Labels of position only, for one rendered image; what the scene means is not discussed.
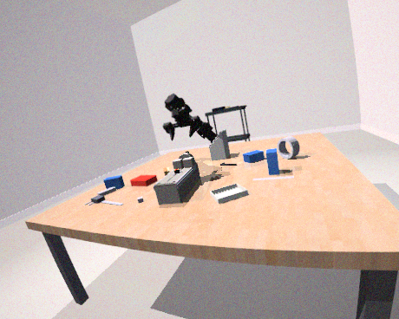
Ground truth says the blue rectangular block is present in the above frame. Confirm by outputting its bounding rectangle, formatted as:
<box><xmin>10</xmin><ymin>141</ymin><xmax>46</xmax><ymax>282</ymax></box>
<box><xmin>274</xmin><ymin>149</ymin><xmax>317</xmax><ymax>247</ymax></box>
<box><xmin>243</xmin><ymin>150</ymin><xmax>265</xmax><ymax>163</ymax></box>
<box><xmin>103</xmin><ymin>176</ymin><xmax>125</xmax><ymax>189</ymax></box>
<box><xmin>266</xmin><ymin>148</ymin><xmax>279</xmax><ymax>176</ymax></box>

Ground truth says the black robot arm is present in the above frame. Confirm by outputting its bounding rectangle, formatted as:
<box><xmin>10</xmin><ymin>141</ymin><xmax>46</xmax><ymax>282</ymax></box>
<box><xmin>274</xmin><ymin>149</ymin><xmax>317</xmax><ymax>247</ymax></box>
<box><xmin>165</xmin><ymin>93</ymin><xmax>217</xmax><ymax>142</ymax></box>

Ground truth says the grey ring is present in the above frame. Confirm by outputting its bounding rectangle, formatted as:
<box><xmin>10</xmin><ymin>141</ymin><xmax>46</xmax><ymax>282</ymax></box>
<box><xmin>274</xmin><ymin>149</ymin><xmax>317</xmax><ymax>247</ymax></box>
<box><xmin>277</xmin><ymin>136</ymin><xmax>300</xmax><ymax>159</ymax></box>

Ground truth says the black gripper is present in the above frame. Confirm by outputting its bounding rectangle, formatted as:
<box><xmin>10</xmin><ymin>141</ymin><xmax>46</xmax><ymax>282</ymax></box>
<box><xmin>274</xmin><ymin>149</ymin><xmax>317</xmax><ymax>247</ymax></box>
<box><xmin>162</xmin><ymin>113</ymin><xmax>202</xmax><ymax>140</ymax></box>

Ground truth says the red block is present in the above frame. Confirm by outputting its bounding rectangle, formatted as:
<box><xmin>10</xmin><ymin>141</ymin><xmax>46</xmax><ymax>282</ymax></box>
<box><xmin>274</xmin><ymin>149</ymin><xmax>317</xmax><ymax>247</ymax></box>
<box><xmin>130</xmin><ymin>175</ymin><xmax>157</xmax><ymax>186</ymax></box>

